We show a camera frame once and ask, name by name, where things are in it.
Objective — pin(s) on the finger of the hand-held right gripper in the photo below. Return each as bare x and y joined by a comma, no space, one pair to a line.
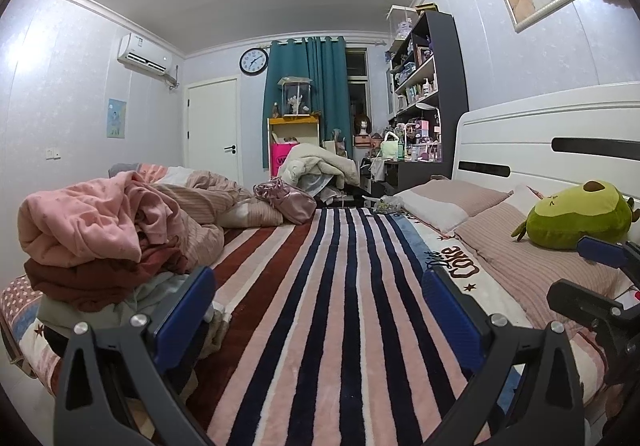
600,249
580,298

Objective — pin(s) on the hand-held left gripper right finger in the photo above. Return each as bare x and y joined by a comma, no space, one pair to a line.
450,321

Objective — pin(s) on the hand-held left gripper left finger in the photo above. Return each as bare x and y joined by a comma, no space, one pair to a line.
182,313

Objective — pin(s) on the pink dotted shirt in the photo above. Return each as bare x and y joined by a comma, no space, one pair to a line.
85,221

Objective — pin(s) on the pile of clothes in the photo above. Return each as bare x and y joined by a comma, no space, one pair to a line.
145,291

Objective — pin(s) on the green avocado plush toy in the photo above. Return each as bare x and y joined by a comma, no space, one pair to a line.
580,216

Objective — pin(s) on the large beige pillow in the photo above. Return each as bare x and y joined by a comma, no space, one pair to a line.
520,256

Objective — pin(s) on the dark red cloth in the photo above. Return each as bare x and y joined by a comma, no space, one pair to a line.
90,278

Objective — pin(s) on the striped printed blanket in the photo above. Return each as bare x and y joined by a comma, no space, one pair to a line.
340,301

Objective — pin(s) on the beige quilt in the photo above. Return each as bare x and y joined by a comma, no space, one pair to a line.
235,206

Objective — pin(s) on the small beige pillow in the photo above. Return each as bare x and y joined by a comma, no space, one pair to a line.
445,201

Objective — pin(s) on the clear plastic bag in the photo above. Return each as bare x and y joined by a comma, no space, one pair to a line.
387,205

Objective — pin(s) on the pink striped bedding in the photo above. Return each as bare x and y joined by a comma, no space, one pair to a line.
170,173

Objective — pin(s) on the white bed headboard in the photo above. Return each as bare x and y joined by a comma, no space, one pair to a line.
500,136

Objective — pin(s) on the pink satin bag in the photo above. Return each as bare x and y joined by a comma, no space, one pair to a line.
290,203

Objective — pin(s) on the light green bag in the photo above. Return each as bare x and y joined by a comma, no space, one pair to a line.
391,148

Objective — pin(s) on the magenta shopping bag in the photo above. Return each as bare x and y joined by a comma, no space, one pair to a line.
280,158

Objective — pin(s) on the white door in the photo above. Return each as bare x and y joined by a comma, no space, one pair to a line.
210,126

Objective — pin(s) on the cream quilt pile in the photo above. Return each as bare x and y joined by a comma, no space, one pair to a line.
320,161

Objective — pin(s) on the wig on mannequin head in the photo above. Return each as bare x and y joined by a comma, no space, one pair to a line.
362,125

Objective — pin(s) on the yellow cabinet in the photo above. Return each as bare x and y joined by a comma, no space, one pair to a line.
295,121

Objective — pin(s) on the dark bookshelf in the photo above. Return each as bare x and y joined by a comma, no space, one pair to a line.
450,76

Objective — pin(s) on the glass display case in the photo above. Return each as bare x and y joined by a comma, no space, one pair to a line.
296,98

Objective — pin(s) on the window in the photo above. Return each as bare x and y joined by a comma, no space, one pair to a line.
356,96

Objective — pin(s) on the white air conditioner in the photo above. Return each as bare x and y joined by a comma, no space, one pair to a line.
142,56

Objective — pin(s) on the teal curtain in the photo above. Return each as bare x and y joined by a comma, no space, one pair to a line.
325,91

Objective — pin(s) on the small wall poster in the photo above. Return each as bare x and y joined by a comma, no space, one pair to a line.
116,118

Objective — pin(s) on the round wall clock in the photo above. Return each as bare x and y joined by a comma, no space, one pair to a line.
254,61

